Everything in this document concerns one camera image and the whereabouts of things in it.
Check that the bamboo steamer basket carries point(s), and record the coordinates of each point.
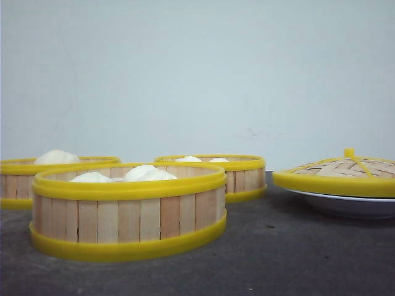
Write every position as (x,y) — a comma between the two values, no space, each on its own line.
(245,176)
(17,176)
(127,221)

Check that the woven bamboo steamer lid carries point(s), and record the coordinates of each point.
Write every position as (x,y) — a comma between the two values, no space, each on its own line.
(350,175)

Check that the white bun back right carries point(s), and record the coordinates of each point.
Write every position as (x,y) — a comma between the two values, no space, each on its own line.
(219,159)

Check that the white bun front left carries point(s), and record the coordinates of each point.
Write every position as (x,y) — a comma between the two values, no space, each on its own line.
(91,177)

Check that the white bun back left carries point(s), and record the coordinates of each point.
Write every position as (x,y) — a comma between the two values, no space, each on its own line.
(57,156)

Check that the white plate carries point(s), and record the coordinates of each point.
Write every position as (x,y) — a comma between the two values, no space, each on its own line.
(347,206)

